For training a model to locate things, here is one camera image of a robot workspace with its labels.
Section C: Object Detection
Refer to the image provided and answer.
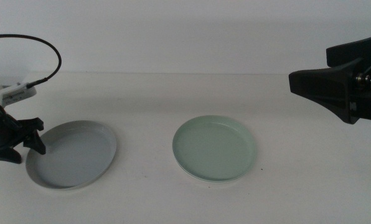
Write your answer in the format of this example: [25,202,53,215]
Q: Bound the black camera cable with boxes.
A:
[0,34,63,90]

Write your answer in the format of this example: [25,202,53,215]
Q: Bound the white shallow bowl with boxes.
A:
[175,161,247,184]

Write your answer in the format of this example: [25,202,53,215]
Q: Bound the pale green shallow bowl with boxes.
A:
[172,114,258,183]

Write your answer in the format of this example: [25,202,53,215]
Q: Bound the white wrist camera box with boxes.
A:
[0,82,37,108]

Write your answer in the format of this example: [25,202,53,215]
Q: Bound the grey shallow bowl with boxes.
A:
[26,119,118,190]

